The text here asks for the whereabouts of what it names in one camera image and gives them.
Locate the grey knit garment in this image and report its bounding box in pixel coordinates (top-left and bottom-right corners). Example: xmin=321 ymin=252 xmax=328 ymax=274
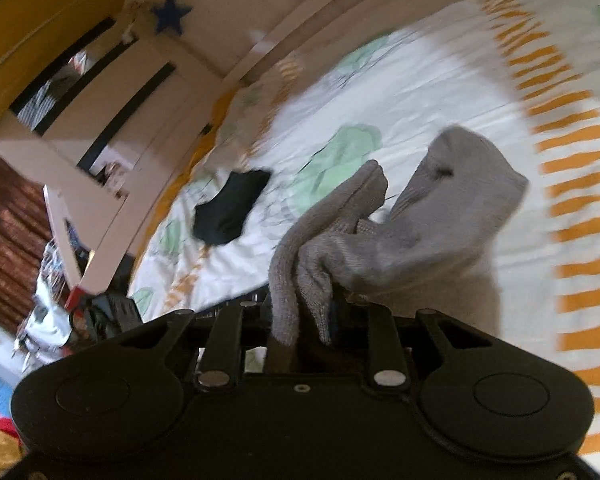
xmin=268 ymin=126 xmax=528 ymax=349

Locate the black folded garment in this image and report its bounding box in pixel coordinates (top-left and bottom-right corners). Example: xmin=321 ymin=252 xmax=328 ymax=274
xmin=192 ymin=169 xmax=272 ymax=246

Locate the beige wooden bed frame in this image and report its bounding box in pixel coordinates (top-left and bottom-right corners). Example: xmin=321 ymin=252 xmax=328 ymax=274
xmin=76 ymin=0 xmax=378 ymax=294

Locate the white leaf-print bed sheet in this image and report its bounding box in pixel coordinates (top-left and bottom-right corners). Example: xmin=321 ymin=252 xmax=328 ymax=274
xmin=130 ymin=0 xmax=600 ymax=472

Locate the blue star sticker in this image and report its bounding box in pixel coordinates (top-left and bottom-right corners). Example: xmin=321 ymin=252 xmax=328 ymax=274
xmin=150 ymin=0 xmax=193 ymax=36

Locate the beige shelf unit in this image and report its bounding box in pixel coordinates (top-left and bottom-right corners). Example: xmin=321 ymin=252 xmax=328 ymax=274
xmin=0 ymin=0 xmax=190 ymax=205

